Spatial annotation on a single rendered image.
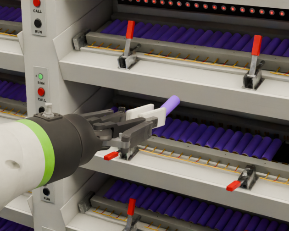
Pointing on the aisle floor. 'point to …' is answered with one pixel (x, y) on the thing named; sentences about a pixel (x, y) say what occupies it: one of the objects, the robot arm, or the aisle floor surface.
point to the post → (56, 94)
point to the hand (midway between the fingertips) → (145, 118)
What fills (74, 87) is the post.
